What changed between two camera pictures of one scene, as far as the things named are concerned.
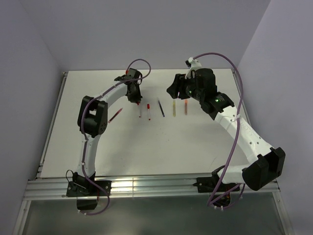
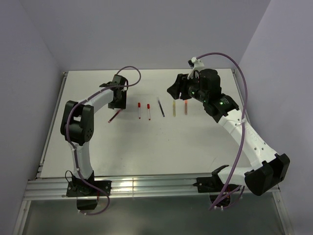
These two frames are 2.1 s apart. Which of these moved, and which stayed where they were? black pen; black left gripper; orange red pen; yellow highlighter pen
Moved: black left gripper
Stayed: black pen; yellow highlighter pen; orange red pen
